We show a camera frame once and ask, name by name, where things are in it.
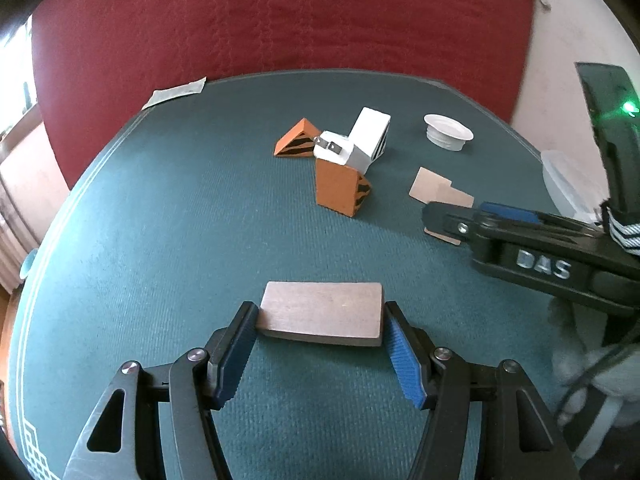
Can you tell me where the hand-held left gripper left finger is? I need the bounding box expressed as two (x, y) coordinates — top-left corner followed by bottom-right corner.
(62, 301), (261, 480)

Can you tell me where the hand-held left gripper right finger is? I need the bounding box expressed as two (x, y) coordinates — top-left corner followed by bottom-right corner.
(382, 300), (583, 480)

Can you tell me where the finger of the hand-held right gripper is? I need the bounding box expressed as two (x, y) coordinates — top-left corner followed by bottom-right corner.
(480, 202), (608, 241)
(421, 201), (501, 261)

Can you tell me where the thin brown wooden plate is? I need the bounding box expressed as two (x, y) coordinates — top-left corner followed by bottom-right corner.
(409, 167), (453, 201)
(422, 182), (475, 247)

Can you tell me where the clear plastic bowl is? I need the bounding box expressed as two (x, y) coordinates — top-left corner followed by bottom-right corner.
(541, 149), (608, 221)

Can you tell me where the rectangular brown wooden block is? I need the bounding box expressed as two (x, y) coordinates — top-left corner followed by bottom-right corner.
(256, 281), (385, 348)

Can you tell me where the large orange striped wedge block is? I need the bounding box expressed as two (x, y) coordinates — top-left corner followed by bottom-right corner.
(315, 156), (373, 219)

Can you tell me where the white black-striped block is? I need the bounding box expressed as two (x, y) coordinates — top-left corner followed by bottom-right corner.
(347, 106), (392, 170)

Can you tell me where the white charger plug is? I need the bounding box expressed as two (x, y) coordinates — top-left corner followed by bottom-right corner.
(311, 131), (357, 166)

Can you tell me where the person's right hand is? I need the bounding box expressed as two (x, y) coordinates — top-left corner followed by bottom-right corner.
(550, 295), (640, 461)

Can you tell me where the white plastic lid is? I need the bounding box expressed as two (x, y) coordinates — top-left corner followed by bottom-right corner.
(424, 114), (474, 151)

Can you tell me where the small orange striped wedge block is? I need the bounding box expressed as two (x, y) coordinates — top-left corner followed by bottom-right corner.
(273, 118), (321, 160)

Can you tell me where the light blue round object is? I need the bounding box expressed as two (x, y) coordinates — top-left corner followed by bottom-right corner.
(20, 249), (40, 281)

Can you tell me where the white radiator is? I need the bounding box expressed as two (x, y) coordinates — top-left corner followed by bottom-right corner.
(0, 120), (68, 296)

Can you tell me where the red quilted sofa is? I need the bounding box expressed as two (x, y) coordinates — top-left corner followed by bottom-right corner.
(30, 0), (538, 193)

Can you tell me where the white paper slip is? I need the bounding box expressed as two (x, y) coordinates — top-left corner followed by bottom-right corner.
(141, 77), (207, 111)

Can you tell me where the bright window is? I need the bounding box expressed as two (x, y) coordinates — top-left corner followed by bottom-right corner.
(0, 15), (38, 131)

